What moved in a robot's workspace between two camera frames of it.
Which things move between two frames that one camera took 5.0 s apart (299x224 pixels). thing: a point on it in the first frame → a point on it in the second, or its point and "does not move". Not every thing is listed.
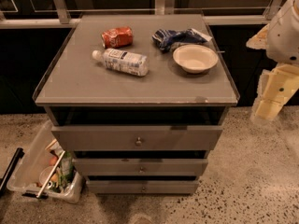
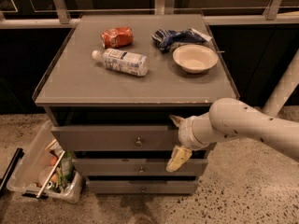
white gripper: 284,35 → 185,133
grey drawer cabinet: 139,101 does not move
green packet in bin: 66,168 does not move
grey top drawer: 140,137 does not move
